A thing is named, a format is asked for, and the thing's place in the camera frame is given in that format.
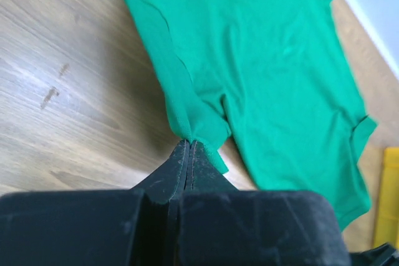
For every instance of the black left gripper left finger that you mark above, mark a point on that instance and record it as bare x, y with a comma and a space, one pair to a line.
135, 226

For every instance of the yellow plastic bin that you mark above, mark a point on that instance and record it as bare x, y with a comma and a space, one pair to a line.
386, 227

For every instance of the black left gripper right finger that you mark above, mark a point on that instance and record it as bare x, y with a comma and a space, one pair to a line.
220, 225

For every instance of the green t shirt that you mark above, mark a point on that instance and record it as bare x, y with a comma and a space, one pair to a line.
272, 75

